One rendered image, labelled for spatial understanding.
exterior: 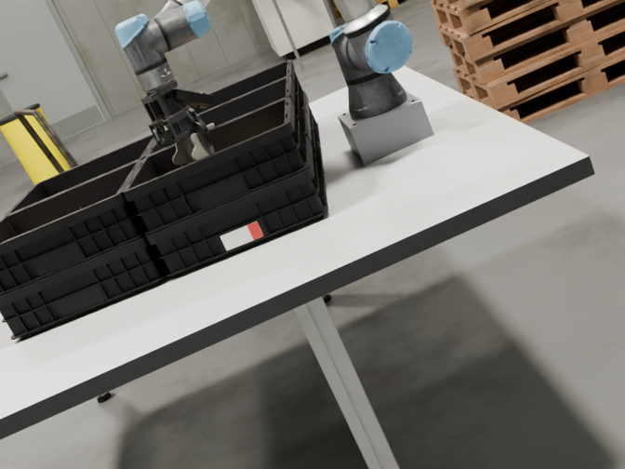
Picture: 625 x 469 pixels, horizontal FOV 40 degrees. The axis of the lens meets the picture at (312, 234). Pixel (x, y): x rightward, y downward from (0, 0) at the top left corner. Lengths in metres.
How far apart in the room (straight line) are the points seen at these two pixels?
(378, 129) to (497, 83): 2.17
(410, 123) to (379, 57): 0.23
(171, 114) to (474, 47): 2.55
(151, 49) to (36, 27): 9.61
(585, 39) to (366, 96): 2.38
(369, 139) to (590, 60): 2.41
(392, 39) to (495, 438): 1.00
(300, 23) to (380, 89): 7.25
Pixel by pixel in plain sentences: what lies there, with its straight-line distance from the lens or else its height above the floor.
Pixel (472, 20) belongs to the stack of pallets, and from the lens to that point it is 4.23.
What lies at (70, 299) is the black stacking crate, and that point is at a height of 0.75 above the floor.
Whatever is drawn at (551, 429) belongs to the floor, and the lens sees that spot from 2.20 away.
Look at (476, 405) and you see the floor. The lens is 2.37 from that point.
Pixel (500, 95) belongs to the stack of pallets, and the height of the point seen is 0.19.
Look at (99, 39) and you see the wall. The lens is 11.43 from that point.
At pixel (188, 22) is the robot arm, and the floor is 1.20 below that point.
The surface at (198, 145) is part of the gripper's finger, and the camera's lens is 1.92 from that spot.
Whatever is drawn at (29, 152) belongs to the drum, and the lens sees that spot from 8.57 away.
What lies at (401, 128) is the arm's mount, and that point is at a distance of 2.16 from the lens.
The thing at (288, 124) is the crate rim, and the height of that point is 0.93.
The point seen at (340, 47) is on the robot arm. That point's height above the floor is 0.98.
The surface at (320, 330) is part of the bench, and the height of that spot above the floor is 0.57.
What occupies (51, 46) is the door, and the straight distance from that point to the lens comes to 11.47.
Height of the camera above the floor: 1.30
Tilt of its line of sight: 19 degrees down
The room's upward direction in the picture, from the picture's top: 24 degrees counter-clockwise
